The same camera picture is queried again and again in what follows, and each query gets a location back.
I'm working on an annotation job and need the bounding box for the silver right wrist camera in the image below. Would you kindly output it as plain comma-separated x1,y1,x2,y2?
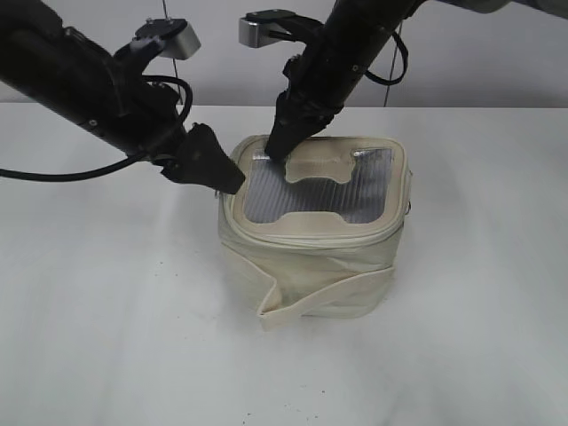
238,9,313,49

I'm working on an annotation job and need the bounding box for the cream fabric zipper bag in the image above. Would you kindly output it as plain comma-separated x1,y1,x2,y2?
217,135,412,330

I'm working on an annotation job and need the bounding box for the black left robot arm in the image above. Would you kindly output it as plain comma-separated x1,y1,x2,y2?
1,1,245,194

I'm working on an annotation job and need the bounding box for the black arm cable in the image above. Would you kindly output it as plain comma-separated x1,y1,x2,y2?
0,77,195,183
363,21,409,85

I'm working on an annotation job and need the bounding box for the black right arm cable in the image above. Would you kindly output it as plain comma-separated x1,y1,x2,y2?
363,21,409,85

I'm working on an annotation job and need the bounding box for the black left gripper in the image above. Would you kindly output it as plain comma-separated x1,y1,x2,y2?
150,123,245,194

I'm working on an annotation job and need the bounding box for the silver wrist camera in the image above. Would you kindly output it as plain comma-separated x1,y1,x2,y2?
238,9,313,49
130,18,201,60

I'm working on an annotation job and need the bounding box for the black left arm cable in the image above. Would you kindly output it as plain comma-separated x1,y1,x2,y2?
0,77,195,183

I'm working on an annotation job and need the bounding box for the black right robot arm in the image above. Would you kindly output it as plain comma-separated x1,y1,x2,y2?
265,1,422,162

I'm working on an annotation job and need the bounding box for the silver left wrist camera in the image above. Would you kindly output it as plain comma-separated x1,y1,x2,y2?
130,18,201,60

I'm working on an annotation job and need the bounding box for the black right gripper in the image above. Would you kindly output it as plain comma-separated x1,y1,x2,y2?
264,90,343,160

